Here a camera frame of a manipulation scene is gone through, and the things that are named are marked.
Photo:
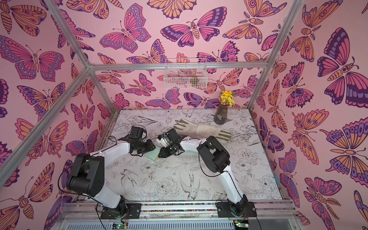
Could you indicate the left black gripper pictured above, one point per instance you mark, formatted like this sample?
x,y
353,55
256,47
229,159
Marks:
x,y
150,148

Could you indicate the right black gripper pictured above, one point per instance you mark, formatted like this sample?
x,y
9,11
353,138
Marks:
x,y
167,148

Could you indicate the mint jewelry box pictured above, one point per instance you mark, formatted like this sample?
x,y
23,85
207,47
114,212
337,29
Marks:
x,y
153,155

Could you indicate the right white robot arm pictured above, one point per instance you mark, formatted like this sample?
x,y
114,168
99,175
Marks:
x,y
217,159

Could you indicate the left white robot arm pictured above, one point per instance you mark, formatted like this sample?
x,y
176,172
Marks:
x,y
87,173

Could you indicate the white work glove left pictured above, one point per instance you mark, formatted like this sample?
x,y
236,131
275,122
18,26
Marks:
x,y
186,128

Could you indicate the white work glove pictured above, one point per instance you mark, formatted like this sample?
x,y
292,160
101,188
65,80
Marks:
x,y
205,131
186,128

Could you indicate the white work glove right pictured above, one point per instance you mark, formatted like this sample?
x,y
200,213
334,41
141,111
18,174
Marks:
x,y
205,131

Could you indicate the dark glass vase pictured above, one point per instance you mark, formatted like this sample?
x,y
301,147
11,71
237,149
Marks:
x,y
221,114

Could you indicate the yellow flowers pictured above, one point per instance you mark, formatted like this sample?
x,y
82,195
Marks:
x,y
226,98

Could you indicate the white wire basket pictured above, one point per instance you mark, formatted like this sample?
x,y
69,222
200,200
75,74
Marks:
x,y
185,73

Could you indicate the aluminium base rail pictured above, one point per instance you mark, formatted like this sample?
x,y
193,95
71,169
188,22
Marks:
x,y
175,215

